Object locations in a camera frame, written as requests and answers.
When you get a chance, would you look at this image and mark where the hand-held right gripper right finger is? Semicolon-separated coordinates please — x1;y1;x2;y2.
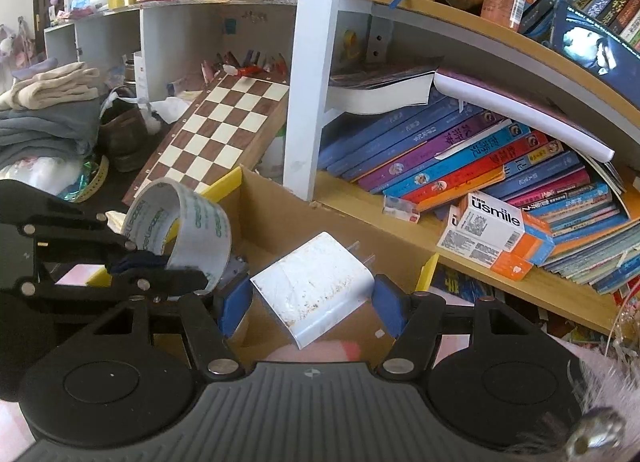
372;275;532;377

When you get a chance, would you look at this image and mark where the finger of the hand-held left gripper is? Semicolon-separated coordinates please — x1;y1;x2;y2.
17;269;209;301
0;181;167;274

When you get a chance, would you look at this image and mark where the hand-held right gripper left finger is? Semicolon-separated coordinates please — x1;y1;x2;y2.
91;275;253;377

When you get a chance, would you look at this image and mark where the clear packing tape roll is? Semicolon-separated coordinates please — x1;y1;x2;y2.
120;177;233;293

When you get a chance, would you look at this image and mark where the white charger plug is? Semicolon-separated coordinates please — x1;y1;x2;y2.
249;231;377;349

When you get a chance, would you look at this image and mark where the cardboard box with yellow edges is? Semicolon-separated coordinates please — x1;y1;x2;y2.
85;165;441;368

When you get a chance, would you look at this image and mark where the blue and yellow comic book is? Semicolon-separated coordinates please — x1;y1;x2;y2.
432;267;506;305

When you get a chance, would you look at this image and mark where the small white packet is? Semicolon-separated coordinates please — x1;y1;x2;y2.
382;195;421;225

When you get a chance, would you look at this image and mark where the brown leather bag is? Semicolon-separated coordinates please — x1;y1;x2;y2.
97;85;163;173

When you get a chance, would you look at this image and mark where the orange and white carton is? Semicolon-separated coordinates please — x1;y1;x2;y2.
452;191;556;265
436;205;533;282

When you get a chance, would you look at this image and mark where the white floral quilt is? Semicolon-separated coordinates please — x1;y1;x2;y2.
0;155;86;195

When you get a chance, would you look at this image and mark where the wooden bookshelf board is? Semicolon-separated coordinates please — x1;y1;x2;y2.
340;0;640;108
312;169;621;335

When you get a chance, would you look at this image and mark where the brown and cream chessboard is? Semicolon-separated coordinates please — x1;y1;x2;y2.
122;72;291;205

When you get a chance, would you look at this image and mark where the white crumpled tissue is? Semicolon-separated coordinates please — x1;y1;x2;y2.
147;96;193;124

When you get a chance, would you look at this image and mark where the grey folded blanket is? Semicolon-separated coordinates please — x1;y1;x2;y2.
0;100;103;168

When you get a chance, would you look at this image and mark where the row of colourful books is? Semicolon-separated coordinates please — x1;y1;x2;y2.
317;97;626;223

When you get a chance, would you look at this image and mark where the beige folded towel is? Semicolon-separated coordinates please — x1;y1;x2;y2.
0;62;101;110

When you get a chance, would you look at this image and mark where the pile of thin booklets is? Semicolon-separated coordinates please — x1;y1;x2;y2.
540;177;640;295

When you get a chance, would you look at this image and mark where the thick open book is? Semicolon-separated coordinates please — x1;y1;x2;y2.
327;65;438;116

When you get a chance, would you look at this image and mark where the white curved booklet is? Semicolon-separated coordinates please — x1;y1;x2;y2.
434;69;616;163

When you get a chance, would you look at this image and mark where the white shelf unit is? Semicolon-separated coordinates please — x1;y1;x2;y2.
42;0;296;103

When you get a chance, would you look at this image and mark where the fluffy pendant with metal bell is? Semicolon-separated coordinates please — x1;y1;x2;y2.
515;332;640;462

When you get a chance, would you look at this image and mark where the dark book with face cover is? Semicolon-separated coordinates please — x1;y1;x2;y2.
550;0;640;93

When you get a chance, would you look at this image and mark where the yellow strap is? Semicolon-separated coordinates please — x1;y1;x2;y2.
75;155;111;203

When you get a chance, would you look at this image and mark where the white bookshelf post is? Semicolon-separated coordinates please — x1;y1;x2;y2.
282;0;346;201

